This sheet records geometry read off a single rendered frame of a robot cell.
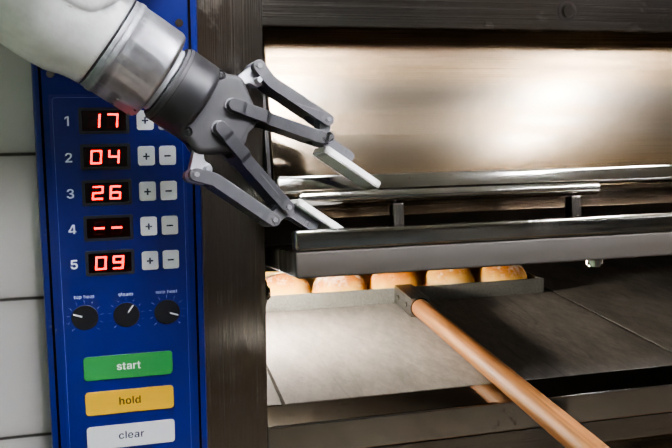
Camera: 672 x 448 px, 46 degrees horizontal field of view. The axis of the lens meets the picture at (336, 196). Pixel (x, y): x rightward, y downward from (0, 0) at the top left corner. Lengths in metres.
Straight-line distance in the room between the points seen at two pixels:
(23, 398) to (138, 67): 0.40
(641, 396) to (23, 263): 0.77
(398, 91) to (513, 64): 0.15
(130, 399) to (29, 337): 0.12
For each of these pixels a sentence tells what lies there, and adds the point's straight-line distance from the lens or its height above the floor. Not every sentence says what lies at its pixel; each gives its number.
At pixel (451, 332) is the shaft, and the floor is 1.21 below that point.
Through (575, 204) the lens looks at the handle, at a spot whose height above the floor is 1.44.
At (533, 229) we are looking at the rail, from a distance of 0.82.
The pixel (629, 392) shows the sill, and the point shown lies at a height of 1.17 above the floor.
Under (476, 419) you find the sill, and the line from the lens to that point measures 1.03.
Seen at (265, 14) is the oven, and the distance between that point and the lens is 0.87.
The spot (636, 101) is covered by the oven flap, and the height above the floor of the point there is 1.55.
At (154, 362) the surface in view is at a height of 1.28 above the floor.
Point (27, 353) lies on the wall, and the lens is 0.91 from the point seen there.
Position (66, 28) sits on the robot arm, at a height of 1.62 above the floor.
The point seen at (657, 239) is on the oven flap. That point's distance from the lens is 0.90.
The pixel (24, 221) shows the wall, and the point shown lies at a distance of 0.88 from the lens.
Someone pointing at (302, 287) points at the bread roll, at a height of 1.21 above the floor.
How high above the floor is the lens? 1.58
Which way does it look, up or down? 9 degrees down
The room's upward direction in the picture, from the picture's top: straight up
